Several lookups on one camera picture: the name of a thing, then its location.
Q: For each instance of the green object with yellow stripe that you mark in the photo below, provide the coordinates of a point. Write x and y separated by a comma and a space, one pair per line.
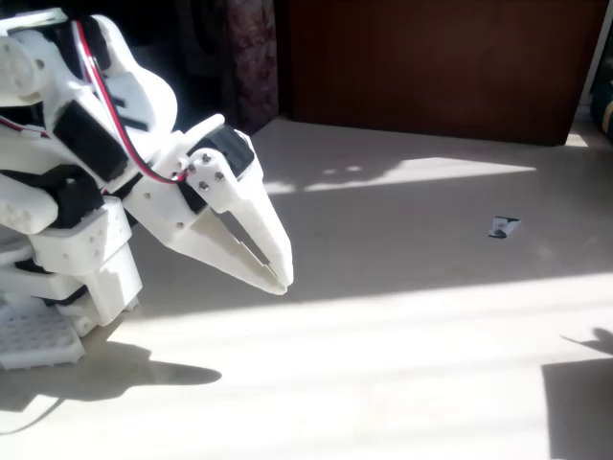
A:
603, 103

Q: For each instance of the small paper tag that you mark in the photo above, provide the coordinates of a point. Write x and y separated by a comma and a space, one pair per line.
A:
503, 227

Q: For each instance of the dark floral curtain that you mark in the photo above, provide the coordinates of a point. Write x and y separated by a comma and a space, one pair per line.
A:
254, 72

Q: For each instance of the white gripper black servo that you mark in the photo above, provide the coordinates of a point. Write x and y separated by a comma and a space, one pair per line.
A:
169, 207

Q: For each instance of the dark brown wooden cabinet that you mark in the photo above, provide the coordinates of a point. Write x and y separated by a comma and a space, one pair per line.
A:
431, 67

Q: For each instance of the white frame post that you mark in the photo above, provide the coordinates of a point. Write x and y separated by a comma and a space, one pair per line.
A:
597, 48

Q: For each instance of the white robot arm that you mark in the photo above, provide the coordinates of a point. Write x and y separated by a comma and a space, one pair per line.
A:
100, 268

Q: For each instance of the white perforated base plate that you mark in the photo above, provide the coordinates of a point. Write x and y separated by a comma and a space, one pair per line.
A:
33, 340

